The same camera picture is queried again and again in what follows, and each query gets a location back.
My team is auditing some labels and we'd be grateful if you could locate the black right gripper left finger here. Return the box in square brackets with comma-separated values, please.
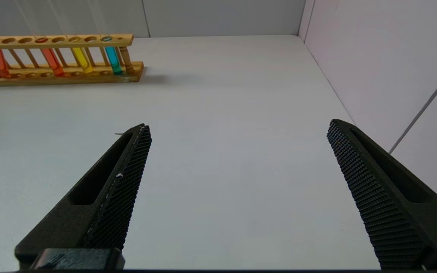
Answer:
[14, 123, 152, 268]

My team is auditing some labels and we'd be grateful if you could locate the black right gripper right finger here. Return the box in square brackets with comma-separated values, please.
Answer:
[327, 119, 437, 269]

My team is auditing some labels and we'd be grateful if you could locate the wooden test tube rack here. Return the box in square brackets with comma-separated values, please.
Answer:
[0, 34, 145, 87]

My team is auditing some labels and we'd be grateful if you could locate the blue pigment test tube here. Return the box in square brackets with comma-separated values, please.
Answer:
[88, 0, 124, 75]

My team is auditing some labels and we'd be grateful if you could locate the yellow pigment test tube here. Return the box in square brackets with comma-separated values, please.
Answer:
[53, 0, 94, 74]

